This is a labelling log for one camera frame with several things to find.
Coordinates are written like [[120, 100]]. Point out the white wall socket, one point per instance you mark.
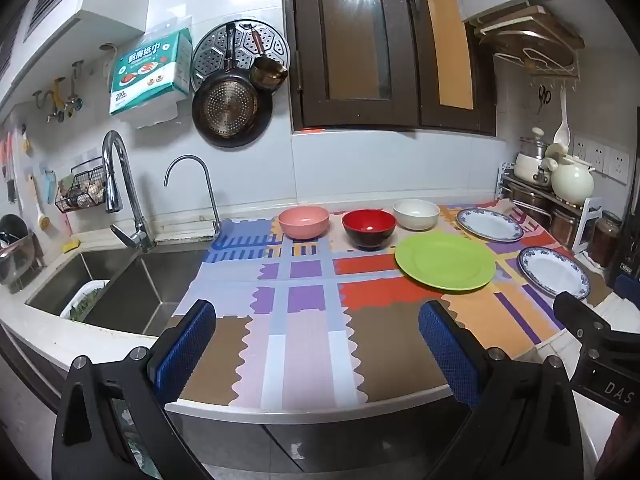
[[619, 164], [581, 149], [599, 155]]

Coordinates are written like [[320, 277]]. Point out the metal wall hook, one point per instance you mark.
[[75, 87], [56, 102]]

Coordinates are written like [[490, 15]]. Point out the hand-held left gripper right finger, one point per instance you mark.
[[445, 355]]

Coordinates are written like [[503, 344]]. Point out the round metal steamer tray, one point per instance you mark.
[[210, 55]]

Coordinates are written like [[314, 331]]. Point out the teal tissue pack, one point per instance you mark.
[[145, 75]]

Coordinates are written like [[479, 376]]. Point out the black scissors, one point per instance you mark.
[[544, 97]]

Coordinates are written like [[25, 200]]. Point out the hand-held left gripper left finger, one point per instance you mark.
[[185, 355]]

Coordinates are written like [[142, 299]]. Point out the person's right hand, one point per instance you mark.
[[627, 445]]

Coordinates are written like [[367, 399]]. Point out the white ceramic pot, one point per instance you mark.
[[572, 180]]

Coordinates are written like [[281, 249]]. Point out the white sink basket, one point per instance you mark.
[[87, 292]]

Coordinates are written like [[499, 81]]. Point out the blue floral white plate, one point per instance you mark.
[[552, 272], [489, 224]]

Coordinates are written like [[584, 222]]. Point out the thin gooseneck faucet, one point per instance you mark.
[[210, 200]]

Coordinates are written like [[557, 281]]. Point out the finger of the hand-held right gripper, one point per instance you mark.
[[575, 310], [627, 289]]

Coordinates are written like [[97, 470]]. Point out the small brown saucepan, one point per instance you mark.
[[267, 75]]

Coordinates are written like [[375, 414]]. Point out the glass jar with dark lid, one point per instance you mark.
[[605, 240]]

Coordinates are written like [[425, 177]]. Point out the kitchen base cabinet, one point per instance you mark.
[[310, 442]]

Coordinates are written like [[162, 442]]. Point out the white corner shelf rack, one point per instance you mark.
[[590, 225]]

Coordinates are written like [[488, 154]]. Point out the dark wooden window frame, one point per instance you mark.
[[350, 35]]

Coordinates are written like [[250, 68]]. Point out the red bowl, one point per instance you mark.
[[369, 225]]

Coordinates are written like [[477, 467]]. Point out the green plate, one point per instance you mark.
[[445, 262]]

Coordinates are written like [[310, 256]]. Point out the stainless steel sink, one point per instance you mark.
[[150, 285]]

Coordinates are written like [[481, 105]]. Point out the white bowl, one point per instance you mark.
[[416, 217]]

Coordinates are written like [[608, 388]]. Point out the yellow dish brush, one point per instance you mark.
[[42, 217]]

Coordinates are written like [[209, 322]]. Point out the white rice spoon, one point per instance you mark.
[[561, 132]]

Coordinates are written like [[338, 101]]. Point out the tall chrome kitchen faucet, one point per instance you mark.
[[116, 170]]

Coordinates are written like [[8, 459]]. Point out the black frying pan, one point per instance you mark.
[[227, 107]]

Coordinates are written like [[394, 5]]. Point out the wooden cutting board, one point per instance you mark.
[[540, 27]]

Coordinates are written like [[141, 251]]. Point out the cream pot with steel lid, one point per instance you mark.
[[530, 165]]

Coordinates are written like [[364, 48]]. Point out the colourful patterned table mat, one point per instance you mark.
[[300, 320]]

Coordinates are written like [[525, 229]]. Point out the yellow sponge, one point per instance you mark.
[[71, 246]]

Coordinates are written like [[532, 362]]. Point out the pink bowl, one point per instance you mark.
[[304, 225]]

